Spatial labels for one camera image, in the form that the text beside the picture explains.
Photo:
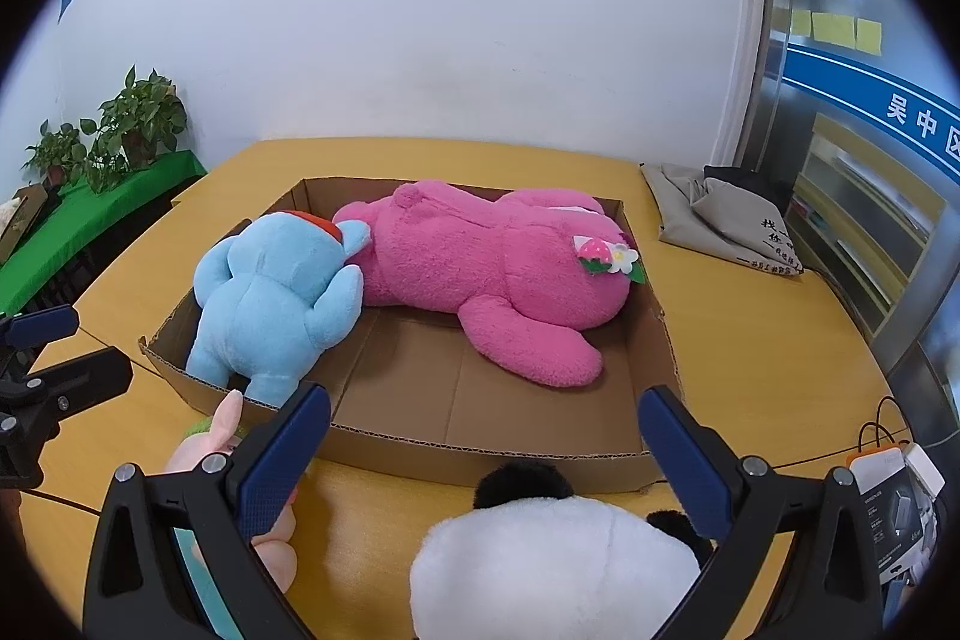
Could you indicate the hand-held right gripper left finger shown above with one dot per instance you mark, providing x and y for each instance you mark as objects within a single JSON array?
[{"x": 277, "y": 467}]

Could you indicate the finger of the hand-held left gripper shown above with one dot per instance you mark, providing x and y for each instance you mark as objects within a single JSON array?
[
  {"x": 45, "y": 323},
  {"x": 90, "y": 374}
]

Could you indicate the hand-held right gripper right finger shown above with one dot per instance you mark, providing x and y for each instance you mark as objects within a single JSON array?
[{"x": 686, "y": 467}]

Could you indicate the pink and teal plush toy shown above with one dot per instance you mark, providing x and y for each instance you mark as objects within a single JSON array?
[{"x": 225, "y": 422}]

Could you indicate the white and black plush panda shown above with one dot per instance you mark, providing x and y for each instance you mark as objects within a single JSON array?
[{"x": 555, "y": 557}]

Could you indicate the brown cardboard box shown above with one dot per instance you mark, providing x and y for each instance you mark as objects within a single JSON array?
[{"x": 450, "y": 385}]

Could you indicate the wooden desktop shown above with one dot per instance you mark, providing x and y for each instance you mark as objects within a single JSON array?
[{"x": 750, "y": 347}]

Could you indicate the small brown carton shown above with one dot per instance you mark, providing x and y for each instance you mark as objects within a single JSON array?
[{"x": 26, "y": 216}]

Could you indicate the green table cloth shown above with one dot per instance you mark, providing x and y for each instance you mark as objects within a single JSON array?
[{"x": 82, "y": 212}]

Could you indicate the blue plush toy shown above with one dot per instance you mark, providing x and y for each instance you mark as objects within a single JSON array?
[{"x": 262, "y": 302}]

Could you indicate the small potted green plant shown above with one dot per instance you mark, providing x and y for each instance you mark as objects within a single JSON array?
[{"x": 56, "y": 153}]

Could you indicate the white and orange product box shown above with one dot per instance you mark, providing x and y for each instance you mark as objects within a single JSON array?
[{"x": 889, "y": 464}]

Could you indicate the black product box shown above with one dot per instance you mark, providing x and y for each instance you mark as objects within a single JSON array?
[{"x": 892, "y": 527}]

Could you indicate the large potted green plant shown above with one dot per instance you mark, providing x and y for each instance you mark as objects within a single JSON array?
[{"x": 139, "y": 115}]

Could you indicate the grey canvas tote bag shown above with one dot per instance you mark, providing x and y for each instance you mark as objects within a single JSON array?
[{"x": 690, "y": 209}]

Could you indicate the pink plush bear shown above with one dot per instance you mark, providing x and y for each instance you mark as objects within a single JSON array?
[{"x": 465, "y": 250}]

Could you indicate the metal framed glass door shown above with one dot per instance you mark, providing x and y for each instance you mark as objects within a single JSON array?
[{"x": 832, "y": 212}]

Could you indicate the blue door banner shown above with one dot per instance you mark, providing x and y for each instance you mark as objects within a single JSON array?
[{"x": 855, "y": 85}]

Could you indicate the narrow yellow sticky note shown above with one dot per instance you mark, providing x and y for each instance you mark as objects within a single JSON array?
[{"x": 801, "y": 22}]

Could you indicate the wide yellow sticky note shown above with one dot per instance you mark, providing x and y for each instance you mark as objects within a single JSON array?
[{"x": 834, "y": 27}]

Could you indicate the square yellow sticky note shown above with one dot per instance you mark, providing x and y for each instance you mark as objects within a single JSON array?
[{"x": 868, "y": 36}]

